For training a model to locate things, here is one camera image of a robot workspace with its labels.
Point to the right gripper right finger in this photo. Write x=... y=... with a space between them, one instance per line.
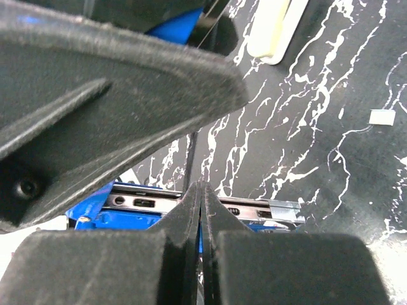
x=244 y=267

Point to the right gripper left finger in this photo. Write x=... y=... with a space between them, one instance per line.
x=155 y=266

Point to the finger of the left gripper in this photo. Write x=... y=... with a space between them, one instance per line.
x=91 y=88

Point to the blue black stapler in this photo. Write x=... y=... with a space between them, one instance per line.
x=120 y=205

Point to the white beige stapler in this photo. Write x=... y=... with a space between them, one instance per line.
x=273 y=27

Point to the silver staple strip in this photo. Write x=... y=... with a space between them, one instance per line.
x=384 y=117

